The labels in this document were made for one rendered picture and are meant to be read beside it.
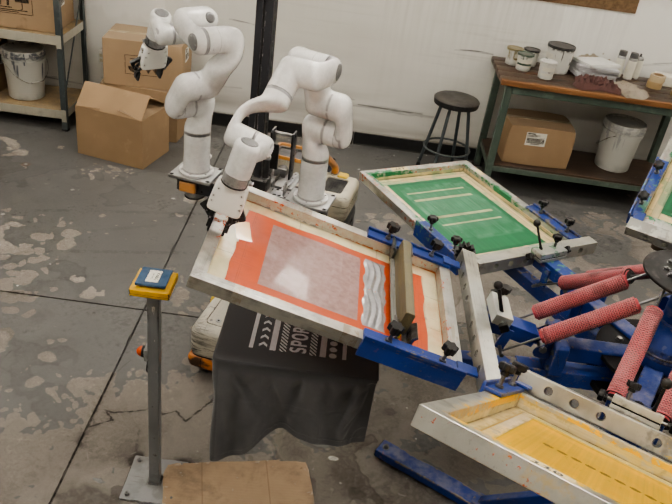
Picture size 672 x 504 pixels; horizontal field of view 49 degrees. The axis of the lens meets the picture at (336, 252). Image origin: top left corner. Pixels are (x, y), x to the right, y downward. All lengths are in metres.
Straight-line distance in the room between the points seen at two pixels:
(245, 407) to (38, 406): 1.39
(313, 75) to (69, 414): 1.91
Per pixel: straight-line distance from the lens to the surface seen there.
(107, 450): 3.23
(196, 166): 2.70
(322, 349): 2.22
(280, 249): 2.22
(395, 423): 3.42
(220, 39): 2.41
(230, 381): 2.20
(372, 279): 2.27
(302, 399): 2.22
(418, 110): 6.01
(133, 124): 5.27
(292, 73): 2.17
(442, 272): 2.45
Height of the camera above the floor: 2.34
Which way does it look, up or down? 31 degrees down
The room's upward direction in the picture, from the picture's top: 8 degrees clockwise
